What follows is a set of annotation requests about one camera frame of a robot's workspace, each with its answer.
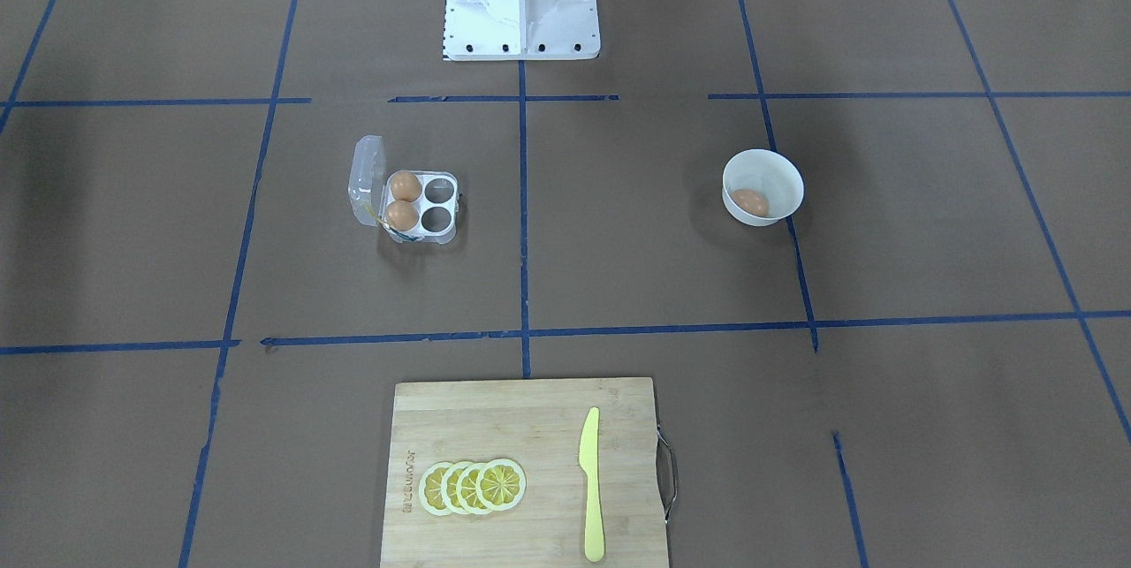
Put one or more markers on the brown egg from bowl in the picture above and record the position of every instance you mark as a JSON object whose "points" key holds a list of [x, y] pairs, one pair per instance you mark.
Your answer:
{"points": [[751, 201]]}

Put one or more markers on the clear plastic egg box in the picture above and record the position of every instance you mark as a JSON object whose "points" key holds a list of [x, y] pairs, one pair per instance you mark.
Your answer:
{"points": [[368, 191]]}

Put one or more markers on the brown egg in box front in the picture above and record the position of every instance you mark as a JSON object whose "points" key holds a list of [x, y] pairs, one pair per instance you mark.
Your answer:
{"points": [[401, 216]]}

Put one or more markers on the brown egg in box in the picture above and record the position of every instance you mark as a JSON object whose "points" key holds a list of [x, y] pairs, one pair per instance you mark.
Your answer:
{"points": [[405, 186], [401, 216]]}

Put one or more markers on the brown egg in box rear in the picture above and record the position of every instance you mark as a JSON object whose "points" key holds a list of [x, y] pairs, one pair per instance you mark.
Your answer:
{"points": [[405, 186]]}

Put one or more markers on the bamboo cutting board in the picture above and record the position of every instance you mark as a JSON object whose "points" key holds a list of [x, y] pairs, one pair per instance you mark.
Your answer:
{"points": [[537, 423]]}

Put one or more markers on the yellow plastic knife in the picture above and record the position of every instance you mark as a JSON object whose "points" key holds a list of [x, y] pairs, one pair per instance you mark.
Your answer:
{"points": [[588, 459]]}

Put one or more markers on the white ceramic bowl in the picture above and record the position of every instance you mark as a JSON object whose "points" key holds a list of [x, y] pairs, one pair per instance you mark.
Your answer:
{"points": [[771, 174]]}

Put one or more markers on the lemon slice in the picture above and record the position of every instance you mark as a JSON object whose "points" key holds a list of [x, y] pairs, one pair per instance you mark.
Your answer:
{"points": [[431, 490], [501, 484], [449, 487], [467, 490]]}

